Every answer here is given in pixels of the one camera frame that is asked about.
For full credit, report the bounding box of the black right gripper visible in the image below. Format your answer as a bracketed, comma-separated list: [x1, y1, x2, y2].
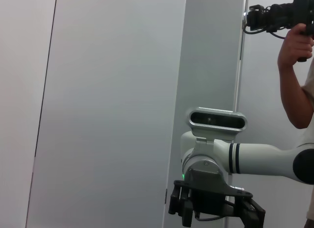
[168, 168, 266, 228]

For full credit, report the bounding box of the black handheld camera rig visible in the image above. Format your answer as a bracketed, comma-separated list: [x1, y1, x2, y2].
[245, 0, 314, 63]

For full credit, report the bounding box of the person's bare forearm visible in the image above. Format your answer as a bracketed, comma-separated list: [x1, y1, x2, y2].
[278, 62, 312, 129]

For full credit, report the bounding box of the person's bare hand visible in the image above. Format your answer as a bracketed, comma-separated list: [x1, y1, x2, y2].
[278, 25, 314, 72]

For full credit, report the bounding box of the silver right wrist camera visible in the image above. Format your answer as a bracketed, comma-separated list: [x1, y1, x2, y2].
[187, 106, 248, 145]

